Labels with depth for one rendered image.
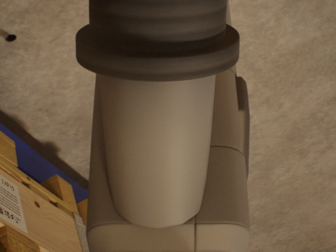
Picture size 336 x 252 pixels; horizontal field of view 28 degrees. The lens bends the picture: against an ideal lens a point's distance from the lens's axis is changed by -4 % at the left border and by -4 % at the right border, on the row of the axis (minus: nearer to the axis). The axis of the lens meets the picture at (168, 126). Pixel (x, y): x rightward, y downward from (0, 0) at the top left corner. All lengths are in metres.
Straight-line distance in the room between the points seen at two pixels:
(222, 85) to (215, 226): 0.05
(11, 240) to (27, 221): 0.15
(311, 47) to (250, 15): 0.34
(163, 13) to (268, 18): 2.13
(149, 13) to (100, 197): 0.06
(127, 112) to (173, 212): 0.03
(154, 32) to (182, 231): 0.06
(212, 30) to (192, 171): 0.04
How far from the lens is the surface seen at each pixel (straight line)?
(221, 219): 0.19
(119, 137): 0.17
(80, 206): 2.26
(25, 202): 1.82
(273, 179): 3.13
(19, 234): 1.69
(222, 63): 0.16
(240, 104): 0.22
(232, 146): 0.20
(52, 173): 2.26
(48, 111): 2.31
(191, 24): 0.16
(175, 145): 0.17
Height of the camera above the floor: 1.47
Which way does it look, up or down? 35 degrees down
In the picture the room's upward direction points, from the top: 159 degrees clockwise
